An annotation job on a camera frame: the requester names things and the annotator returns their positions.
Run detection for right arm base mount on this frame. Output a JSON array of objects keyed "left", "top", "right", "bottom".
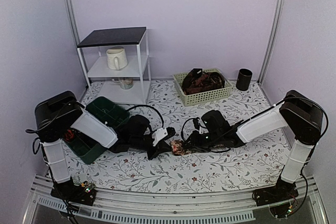
[{"left": 252, "top": 179, "right": 299, "bottom": 219}]

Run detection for red rolled tie in bin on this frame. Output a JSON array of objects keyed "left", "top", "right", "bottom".
[{"left": 63, "top": 129, "right": 75, "bottom": 142}]

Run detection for cream floral patterned tie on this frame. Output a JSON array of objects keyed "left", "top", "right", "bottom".
[{"left": 170, "top": 140, "right": 192, "bottom": 156}]

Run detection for pale green perforated basket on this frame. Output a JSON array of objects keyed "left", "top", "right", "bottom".
[{"left": 173, "top": 68, "right": 233, "bottom": 106}]

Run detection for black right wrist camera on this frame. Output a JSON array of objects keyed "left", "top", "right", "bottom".
[{"left": 201, "top": 110, "right": 230, "bottom": 133}]

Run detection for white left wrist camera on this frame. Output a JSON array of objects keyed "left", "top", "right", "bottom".
[{"left": 151, "top": 127, "right": 176, "bottom": 146}]

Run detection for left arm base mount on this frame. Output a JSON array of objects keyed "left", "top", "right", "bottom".
[{"left": 50, "top": 179, "right": 97, "bottom": 206}]

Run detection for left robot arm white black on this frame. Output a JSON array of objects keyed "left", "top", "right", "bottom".
[{"left": 28, "top": 91, "right": 175, "bottom": 200}]

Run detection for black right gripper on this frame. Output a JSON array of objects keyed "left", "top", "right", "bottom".
[{"left": 182, "top": 130, "right": 222, "bottom": 152}]

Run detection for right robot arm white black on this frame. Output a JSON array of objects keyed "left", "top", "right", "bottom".
[{"left": 182, "top": 90, "right": 329, "bottom": 201}]

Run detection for black cylindrical cup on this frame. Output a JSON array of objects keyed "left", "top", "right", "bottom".
[{"left": 236, "top": 68, "right": 253, "bottom": 91}]

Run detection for dark brown rolled ties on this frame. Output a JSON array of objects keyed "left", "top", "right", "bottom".
[{"left": 182, "top": 68, "right": 225, "bottom": 95}]

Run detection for white shelf with black top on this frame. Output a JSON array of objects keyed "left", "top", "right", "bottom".
[{"left": 77, "top": 27, "right": 151, "bottom": 104}]

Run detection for dark green plastic bin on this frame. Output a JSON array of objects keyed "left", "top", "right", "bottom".
[{"left": 63, "top": 97, "right": 130, "bottom": 164}]

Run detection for floral patterned table mat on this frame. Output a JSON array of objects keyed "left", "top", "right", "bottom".
[{"left": 64, "top": 80, "right": 290, "bottom": 194}]

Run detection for aluminium front rail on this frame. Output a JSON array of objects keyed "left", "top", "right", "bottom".
[{"left": 23, "top": 176, "right": 329, "bottom": 223}]

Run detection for white ceramic mug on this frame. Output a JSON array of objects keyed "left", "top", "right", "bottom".
[{"left": 106, "top": 47, "right": 128, "bottom": 71}]

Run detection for right aluminium frame post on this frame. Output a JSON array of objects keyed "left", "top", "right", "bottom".
[{"left": 258, "top": 0, "right": 285, "bottom": 86}]

